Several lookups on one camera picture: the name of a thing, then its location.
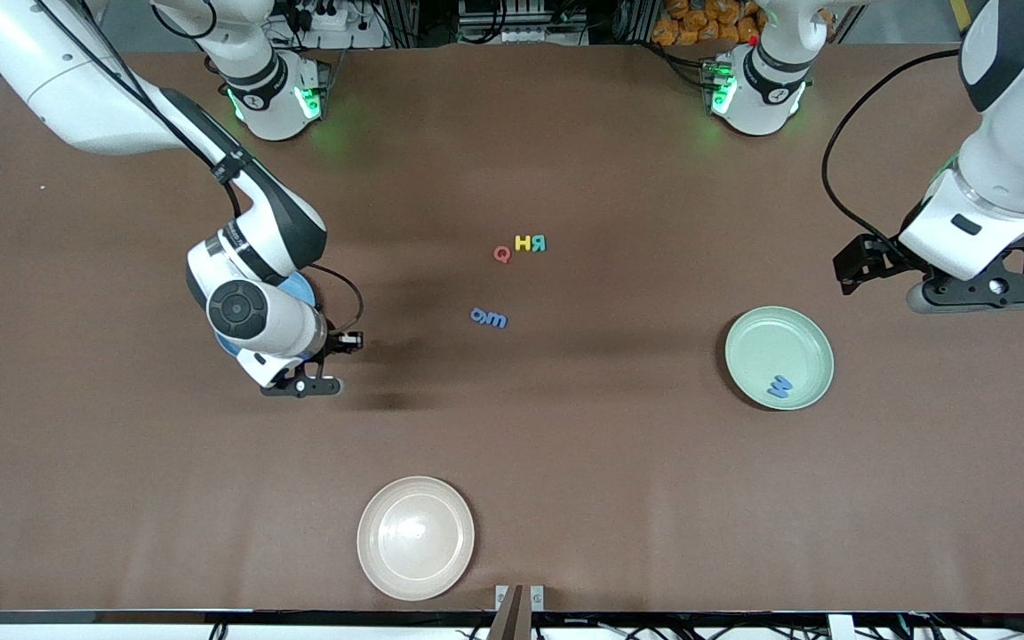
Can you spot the light blue foam lowercase letter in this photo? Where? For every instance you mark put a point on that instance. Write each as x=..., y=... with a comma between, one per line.
x=484, y=318

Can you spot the blue foam lowercase m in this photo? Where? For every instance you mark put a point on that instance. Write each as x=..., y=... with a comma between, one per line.
x=497, y=320

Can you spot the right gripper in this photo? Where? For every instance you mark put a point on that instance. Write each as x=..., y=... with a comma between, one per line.
x=335, y=341

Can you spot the white power strip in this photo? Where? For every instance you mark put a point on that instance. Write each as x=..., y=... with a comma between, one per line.
x=343, y=36

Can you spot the red foam letter Q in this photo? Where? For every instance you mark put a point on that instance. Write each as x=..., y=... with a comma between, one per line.
x=496, y=254

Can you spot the beige round plate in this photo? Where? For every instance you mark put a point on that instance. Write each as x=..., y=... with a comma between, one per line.
x=414, y=538

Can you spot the blue foam capital W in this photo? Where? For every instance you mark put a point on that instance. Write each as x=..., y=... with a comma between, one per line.
x=779, y=388

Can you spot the small silver metal bracket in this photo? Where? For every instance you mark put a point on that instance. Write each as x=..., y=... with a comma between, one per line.
x=537, y=600
x=501, y=597

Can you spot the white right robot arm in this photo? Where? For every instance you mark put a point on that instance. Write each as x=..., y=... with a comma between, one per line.
x=59, y=89

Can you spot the pale green round plate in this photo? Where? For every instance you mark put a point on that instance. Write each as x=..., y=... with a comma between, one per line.
x=752, y=356

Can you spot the dark slanted mounting post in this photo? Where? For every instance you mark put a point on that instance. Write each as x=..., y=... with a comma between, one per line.
x=512, y=618

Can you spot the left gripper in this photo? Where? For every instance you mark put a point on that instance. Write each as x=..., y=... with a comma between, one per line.
x=884, y=252

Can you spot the blue round plate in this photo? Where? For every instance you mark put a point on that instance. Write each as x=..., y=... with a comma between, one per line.
x=301, y=289

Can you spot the pile of orange packets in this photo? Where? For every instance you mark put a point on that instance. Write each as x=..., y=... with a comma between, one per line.
x=690, y=22

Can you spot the background equipment rack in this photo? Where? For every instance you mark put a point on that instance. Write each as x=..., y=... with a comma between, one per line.
x=521, y=36

